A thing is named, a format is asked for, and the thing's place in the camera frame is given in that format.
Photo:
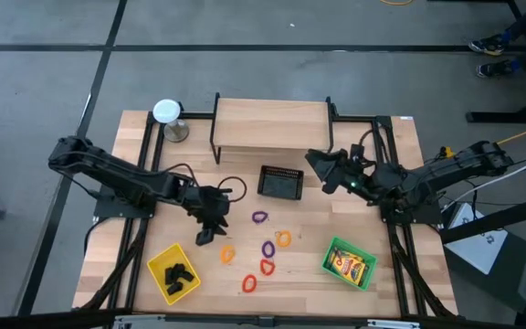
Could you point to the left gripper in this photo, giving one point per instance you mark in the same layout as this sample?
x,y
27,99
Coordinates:
x,y
208,203

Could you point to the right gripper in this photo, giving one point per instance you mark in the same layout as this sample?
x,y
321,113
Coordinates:
x,y
356,176

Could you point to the black binder clip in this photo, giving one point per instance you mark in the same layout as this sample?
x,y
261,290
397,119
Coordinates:
x,y
187,276
169,275
179,270
175,288

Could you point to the green plastic mesh basket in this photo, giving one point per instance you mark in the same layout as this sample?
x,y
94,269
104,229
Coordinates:
x,y
339,242

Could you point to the yellow green crayon box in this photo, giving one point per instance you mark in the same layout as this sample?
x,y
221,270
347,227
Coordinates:
x,y
350,269

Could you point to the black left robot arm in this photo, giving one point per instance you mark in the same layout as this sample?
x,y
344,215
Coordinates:
x,y
121,176

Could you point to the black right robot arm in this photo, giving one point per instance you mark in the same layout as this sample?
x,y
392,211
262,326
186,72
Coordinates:
x,y
450,169

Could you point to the black desk base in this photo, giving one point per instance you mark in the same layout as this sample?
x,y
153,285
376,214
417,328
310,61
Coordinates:
x,y
496,117

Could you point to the black plastic mesh basket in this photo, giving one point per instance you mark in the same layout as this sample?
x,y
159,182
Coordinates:
x,y
280,186

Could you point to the yellow plastic mesh basket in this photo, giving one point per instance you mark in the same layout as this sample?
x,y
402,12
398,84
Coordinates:
x,y
157,266

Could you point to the wooden riser shelf black legs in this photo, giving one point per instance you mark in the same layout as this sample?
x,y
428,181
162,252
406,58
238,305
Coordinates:
x,y
270,123

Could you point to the white mushroom lamp brass base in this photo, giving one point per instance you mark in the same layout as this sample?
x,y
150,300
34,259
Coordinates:
x,y
166,111

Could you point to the white box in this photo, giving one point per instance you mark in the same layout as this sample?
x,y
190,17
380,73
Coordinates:
x,y
477,247

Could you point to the black diagonal bar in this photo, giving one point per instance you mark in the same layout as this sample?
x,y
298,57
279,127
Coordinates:
x,y
496,219

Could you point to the person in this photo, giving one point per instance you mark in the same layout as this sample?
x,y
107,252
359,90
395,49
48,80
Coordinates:
x,y
489,44

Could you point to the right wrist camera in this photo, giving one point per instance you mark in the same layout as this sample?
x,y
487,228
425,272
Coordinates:
x,y
357,151

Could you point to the black front rail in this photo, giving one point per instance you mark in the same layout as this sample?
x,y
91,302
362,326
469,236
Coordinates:
x,y
263,321

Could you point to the black aluminium table frame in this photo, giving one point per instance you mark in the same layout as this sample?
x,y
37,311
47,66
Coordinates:
x,y
196,115

